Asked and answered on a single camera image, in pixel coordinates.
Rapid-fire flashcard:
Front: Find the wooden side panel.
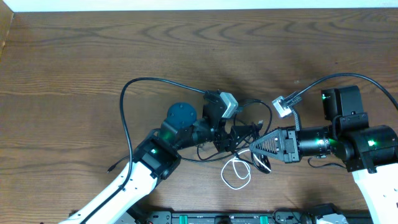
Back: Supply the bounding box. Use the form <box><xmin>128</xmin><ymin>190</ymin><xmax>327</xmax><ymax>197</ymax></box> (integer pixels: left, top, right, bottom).
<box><xmin>0</xmin><ymin>0</ymin><xmax>14</xmax><ymax>54</ymax></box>

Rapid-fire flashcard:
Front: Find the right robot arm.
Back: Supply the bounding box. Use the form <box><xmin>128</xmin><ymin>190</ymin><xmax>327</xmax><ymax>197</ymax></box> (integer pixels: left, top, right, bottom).
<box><xmin>249</xmin><ymin>85</ymin><xmax>397</xmax><ymax>223</ymax></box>

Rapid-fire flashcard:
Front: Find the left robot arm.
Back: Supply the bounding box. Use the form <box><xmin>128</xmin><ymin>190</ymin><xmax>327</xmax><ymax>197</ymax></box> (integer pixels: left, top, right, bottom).
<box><xmin>64</xmin><ymin>103</ymin><xmax>262</xmax><ymax>223</ymax></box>

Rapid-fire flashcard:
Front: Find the white cable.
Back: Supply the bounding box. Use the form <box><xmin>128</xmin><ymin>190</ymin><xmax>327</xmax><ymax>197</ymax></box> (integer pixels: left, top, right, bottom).
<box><xmin>220</xmin><ymin>148</ymin><xmax>272</xmax><ymax>191</ymax></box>

